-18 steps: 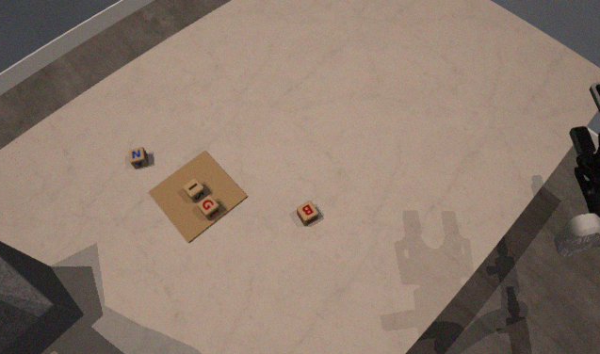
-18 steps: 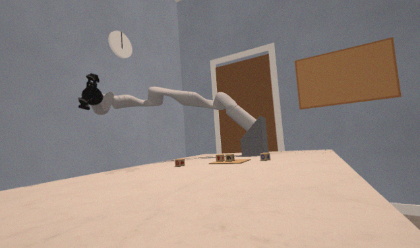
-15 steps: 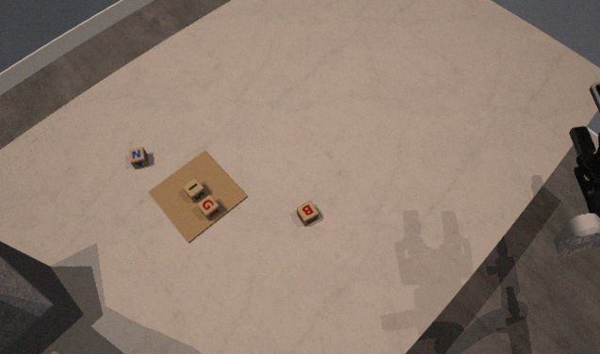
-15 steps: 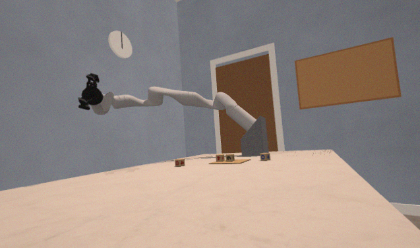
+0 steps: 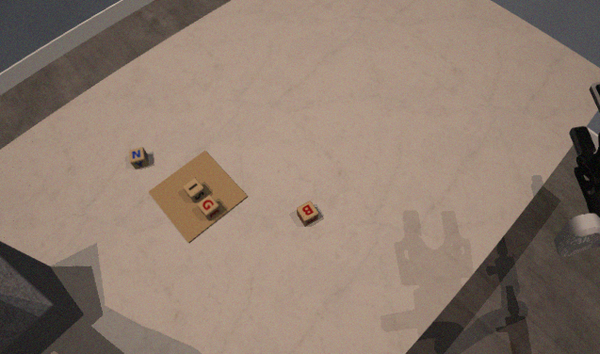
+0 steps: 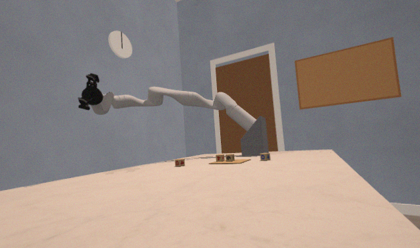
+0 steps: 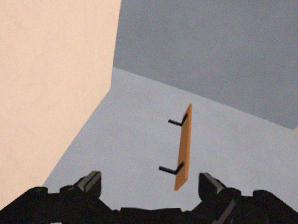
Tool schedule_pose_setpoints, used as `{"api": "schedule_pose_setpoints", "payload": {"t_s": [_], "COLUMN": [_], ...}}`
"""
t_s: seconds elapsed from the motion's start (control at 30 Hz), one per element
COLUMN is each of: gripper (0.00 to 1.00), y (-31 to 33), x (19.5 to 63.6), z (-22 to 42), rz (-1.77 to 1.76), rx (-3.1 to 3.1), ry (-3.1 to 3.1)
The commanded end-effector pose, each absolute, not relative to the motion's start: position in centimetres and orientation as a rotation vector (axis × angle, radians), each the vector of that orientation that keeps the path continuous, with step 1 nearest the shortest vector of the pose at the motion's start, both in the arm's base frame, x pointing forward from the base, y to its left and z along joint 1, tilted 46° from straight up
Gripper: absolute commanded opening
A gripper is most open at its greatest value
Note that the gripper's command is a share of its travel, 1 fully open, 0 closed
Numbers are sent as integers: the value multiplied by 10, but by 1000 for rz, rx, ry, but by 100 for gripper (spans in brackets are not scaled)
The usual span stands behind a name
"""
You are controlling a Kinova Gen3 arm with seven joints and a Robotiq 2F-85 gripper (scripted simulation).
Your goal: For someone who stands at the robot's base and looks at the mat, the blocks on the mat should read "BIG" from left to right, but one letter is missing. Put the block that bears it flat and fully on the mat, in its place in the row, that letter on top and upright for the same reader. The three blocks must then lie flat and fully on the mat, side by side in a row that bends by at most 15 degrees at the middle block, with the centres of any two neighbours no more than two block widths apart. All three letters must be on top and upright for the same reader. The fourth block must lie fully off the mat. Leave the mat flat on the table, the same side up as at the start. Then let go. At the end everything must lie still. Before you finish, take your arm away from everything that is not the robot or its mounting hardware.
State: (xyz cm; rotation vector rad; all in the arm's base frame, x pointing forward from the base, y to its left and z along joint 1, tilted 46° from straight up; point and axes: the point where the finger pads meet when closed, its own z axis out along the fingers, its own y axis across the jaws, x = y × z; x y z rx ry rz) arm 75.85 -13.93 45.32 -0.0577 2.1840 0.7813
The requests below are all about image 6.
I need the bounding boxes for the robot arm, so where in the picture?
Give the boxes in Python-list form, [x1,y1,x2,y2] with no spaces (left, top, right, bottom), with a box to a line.
[91,87,256,131]

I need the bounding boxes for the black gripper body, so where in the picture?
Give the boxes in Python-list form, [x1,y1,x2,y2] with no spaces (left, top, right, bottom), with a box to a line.
[82,85,103,105]

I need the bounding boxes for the tan square mat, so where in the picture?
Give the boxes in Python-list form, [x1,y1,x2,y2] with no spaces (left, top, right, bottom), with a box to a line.
[209,159,251,164]

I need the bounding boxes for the tan letter block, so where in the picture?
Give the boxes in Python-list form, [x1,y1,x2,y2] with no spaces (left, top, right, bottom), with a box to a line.
[260,153,270,161]
[216,154,225,162]
[175,159,185,167]
[225,154,235,162]

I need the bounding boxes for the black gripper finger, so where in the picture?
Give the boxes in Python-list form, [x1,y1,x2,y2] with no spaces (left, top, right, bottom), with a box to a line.
[78,94,95,110]
[86,73,100,93]

